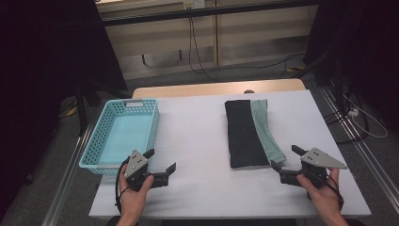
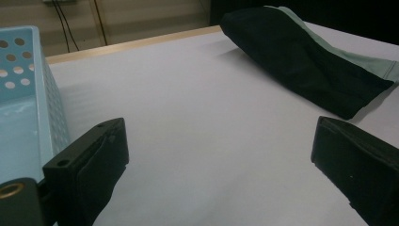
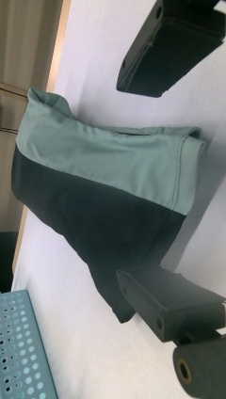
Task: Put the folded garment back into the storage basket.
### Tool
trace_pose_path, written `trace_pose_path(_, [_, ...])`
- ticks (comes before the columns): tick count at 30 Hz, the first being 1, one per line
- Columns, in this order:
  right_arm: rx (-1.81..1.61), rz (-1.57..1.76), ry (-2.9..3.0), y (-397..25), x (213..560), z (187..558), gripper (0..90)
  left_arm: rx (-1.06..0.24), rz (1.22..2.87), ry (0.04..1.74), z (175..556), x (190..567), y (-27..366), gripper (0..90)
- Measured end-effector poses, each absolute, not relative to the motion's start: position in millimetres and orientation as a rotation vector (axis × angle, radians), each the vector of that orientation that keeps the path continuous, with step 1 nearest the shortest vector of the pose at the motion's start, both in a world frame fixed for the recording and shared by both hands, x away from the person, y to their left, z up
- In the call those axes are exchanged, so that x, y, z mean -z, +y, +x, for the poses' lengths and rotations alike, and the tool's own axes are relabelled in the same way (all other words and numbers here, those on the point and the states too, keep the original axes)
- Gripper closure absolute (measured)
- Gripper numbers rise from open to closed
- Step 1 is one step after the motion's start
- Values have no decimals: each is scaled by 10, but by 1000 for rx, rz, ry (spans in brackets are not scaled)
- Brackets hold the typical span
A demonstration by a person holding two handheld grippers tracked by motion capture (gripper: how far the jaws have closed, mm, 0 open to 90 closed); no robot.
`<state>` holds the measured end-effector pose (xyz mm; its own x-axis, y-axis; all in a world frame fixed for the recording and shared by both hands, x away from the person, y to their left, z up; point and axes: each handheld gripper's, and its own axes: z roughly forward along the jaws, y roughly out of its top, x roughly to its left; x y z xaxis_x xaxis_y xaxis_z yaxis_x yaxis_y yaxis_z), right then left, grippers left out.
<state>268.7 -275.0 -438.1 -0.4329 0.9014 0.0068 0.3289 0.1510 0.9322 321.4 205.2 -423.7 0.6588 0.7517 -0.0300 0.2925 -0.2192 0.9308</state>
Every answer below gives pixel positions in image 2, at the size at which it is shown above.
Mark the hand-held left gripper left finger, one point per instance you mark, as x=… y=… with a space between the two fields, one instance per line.
x=91 y=163

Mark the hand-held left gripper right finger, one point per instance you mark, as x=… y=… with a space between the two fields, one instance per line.
x=363 y=163

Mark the light blue perforated plastic basket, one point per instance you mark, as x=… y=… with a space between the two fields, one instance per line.
x=19 y=125

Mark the black garment with green band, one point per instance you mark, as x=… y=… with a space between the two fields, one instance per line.
x=298 y=62

